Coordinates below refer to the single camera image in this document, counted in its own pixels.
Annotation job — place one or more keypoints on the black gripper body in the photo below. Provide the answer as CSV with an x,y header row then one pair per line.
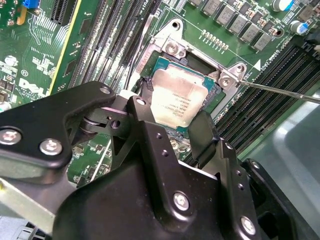
x,y
112,212

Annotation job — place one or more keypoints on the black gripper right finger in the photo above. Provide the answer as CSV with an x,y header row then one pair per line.
x,y
203,140

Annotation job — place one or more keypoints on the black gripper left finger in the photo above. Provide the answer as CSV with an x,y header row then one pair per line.
x,y
37,117

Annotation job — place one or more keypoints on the silver CPU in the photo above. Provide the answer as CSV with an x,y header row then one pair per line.
x,y
180,95

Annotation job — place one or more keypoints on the thin metal locking lever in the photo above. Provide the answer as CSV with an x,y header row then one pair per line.
x,y
275,90

